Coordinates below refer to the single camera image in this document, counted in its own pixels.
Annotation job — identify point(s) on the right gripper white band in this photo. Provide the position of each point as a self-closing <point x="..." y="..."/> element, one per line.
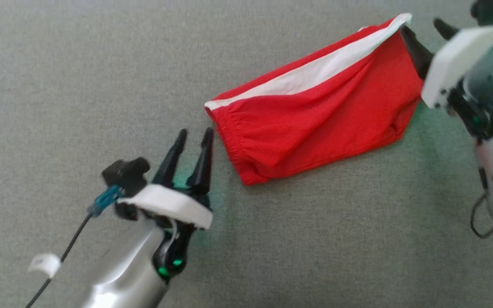
<point x="456" y="64"/>

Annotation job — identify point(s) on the grey fabric sofa seat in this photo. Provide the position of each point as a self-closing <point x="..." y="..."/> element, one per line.
<point x="101" y="64"/>

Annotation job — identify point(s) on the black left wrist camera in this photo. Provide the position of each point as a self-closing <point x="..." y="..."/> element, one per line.
<point x="124" y="173"/>

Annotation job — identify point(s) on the red white basketball jersey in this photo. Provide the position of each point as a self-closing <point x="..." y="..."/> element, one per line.
<point x="315" y="119"/>

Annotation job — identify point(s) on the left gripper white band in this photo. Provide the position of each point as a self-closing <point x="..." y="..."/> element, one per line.
<point x="169" y="203"/>

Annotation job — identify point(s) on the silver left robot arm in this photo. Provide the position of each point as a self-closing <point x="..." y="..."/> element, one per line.
<point x="122" y="273"/>

